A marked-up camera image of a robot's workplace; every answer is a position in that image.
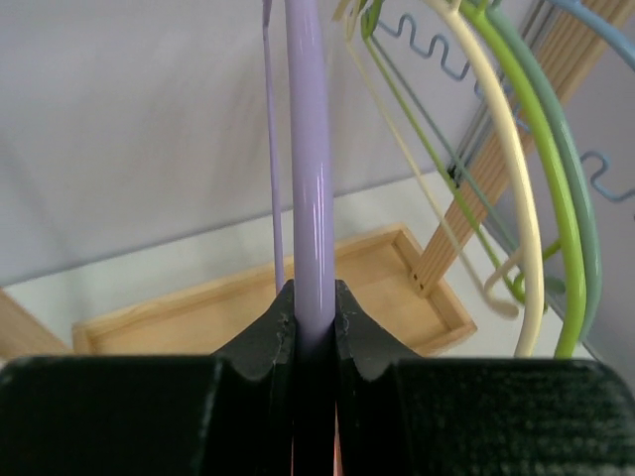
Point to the light blue clothes hanger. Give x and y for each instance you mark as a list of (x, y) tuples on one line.
[(607, 32)]

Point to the purple clothes hanger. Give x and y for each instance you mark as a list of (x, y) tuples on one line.
[(314, 287)]

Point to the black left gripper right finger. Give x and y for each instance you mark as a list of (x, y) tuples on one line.
[(403, 414)]

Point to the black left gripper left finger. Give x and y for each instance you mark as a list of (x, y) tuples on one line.
[(226, 413)]

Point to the pink skirt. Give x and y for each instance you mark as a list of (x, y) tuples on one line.
[(337, 463)]

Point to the lime green clothes hanger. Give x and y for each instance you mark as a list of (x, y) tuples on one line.
[(517, 287)]

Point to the grey-green clothes hanger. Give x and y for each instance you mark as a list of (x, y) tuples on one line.
[(575, 173)]

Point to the cream clothes hanger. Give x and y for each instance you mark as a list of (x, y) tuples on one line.
[(529, 252)]

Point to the wooden clothes rack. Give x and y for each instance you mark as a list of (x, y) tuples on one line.
[(147, 189)]

